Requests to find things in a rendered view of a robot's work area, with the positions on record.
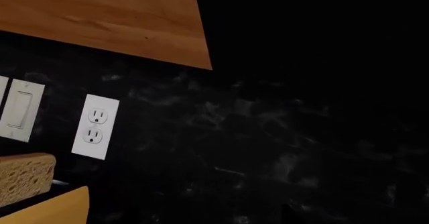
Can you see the wooden wall cabinet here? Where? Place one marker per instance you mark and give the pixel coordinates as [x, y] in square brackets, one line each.
[100, 17]

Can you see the white rocker light switch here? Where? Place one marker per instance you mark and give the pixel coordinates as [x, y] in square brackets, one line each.
[20, 109]

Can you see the toasted bread slice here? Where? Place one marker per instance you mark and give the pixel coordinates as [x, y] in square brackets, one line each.
[23, 175]

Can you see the white duplex power outlet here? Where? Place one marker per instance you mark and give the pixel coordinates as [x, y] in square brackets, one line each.
[95, 126]

